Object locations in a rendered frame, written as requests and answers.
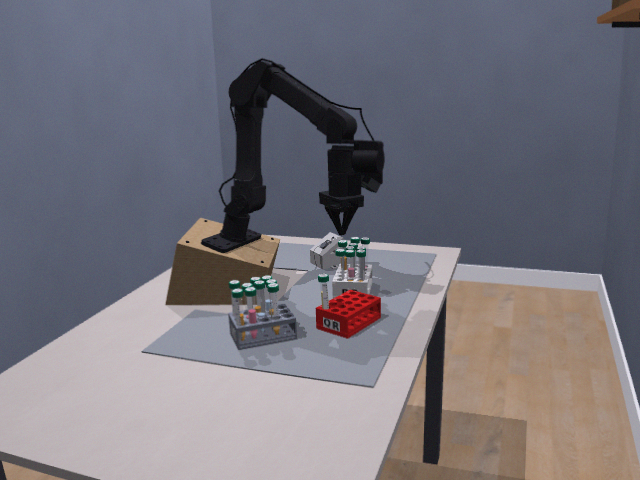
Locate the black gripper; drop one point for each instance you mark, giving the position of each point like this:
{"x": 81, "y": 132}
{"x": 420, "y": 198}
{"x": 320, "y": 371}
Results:
{"x": 338, "y": 201}

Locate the grey bench mat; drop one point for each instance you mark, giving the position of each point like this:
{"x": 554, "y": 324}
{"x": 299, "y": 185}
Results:
{"x": 397, "y": 277}

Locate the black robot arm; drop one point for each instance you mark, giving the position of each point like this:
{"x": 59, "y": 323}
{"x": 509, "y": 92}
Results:
{"x": 365, "y": 159}

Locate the grey tube rack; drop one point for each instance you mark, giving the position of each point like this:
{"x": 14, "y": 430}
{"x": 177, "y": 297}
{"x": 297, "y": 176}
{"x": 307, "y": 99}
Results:
{"x": 287, "y": 332}

